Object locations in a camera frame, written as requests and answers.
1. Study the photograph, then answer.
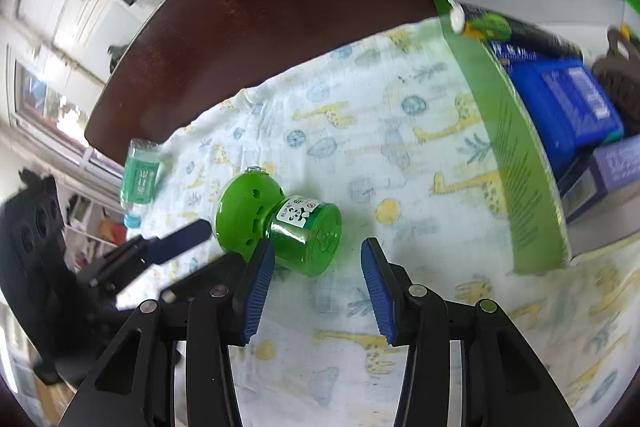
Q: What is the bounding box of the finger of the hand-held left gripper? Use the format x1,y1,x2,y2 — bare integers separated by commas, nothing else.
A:
160,252,249,304
75,219,213,292

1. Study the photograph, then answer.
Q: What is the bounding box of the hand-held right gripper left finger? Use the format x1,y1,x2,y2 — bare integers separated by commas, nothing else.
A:
57,237,277,427

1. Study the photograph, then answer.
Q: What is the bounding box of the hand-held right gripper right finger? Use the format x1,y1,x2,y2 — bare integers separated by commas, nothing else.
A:
360,237,581,427

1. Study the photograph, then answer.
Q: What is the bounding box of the green mosquito repellent heater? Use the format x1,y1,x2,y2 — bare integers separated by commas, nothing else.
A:
212,167,343,278

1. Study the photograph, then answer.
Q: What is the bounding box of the green cardboard box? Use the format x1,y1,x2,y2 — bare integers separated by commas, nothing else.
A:
425,0,640,277

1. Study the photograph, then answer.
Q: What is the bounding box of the blue mint box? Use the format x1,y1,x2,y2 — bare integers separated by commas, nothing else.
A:
507,57,626,180

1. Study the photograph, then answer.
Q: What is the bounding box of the tiger playing card box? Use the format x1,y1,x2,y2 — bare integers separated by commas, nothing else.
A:
557,139,640,224

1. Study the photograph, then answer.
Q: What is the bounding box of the black marker white cap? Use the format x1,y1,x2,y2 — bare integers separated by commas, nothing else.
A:
449,2,586,60

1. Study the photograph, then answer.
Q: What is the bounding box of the brown hair claw clip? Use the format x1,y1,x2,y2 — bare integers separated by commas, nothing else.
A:
592,24,640,138

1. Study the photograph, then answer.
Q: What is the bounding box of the red bag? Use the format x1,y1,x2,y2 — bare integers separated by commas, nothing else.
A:
97,217,128,245

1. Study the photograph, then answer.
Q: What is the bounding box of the green label water bottle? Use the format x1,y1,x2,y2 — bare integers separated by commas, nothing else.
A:
119,138,162,228

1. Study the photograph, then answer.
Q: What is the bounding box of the white shelf unit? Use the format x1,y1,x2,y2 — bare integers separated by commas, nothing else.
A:
55,187,131,268

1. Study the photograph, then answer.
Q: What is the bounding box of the giraffe printed blanket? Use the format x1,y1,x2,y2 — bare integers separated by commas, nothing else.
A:
120,19,640,427

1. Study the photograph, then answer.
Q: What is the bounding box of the brown wooden headboard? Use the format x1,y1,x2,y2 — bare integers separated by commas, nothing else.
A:
84,0,601,162

